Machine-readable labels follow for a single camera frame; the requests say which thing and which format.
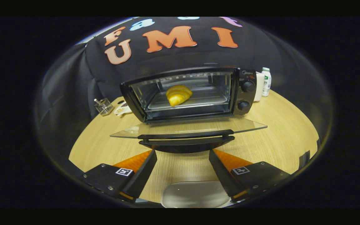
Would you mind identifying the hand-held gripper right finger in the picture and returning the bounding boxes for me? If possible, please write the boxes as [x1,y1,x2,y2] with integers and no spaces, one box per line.
[208,149,291,202]

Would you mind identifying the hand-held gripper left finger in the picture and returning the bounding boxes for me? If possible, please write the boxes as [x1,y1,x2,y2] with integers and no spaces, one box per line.
[82,149,158,203]

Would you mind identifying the black toaster oven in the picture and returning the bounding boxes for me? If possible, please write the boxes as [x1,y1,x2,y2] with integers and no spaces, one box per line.
[110,67,268,154]

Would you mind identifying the golden croissant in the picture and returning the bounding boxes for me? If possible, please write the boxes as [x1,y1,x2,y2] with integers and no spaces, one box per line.
[166,85,193,107]

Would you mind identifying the clear glass plate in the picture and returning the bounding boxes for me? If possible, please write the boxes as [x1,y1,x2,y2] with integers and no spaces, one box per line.
[161,181,232,208]

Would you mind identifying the white printed snack packet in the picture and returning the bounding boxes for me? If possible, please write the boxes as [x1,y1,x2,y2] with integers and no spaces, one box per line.
[114,101,133,117]

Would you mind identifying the white box appliance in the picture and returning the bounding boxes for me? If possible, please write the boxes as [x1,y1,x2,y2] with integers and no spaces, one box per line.
[254,72,265,102]

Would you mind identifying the small white bottle green label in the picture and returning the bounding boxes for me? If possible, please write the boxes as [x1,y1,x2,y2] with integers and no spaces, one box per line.
[261,67,272,98]

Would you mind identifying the black backdrop cloth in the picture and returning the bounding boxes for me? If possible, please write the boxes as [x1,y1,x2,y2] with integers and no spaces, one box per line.
[35,17,333,150]

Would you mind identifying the wire mesh holder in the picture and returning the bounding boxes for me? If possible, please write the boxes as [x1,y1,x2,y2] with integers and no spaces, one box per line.
[94,98,114,117]

